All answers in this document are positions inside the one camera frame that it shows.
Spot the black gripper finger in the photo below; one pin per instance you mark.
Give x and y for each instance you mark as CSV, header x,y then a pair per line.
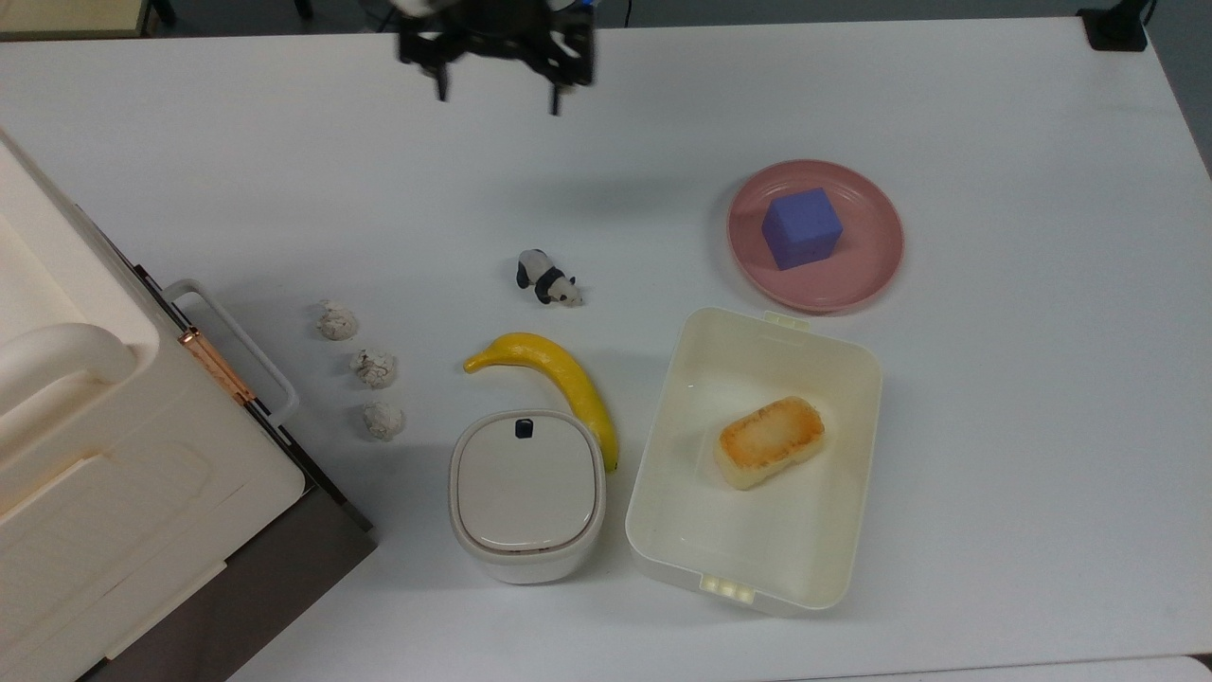
x,y
440,80
556,90

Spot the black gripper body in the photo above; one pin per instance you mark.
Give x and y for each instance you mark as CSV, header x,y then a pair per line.
x,y
502,33

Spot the purple cube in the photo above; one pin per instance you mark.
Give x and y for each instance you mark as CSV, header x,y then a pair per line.
x,y
803,227

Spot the pink plate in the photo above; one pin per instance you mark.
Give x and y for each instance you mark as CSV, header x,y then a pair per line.
x,y
871,256

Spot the small panda figurine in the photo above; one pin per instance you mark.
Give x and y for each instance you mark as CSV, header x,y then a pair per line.
x,y
547,279

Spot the crumpled white paper ball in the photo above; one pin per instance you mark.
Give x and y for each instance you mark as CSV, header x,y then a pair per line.
x,y
337,322
374,369
383,421

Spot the yellow toy banana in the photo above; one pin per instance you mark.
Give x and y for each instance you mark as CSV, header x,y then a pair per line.
x,y
568,374

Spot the copper latch strip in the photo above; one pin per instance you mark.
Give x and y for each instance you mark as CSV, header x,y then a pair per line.
x,y
218,367

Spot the beige side table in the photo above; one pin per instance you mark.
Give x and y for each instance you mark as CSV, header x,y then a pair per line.
x,y
66,17

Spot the cream lidded trash can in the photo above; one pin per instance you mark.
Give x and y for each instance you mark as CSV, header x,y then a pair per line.
x,y
527,497

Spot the toasted bread toy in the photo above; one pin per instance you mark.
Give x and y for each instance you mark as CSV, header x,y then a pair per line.
x,y
769,443

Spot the cream open plastic container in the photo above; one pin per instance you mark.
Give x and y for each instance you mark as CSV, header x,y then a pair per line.
x,y
776,549

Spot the black stand base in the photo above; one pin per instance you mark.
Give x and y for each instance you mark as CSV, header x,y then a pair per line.
x,y
1115,28

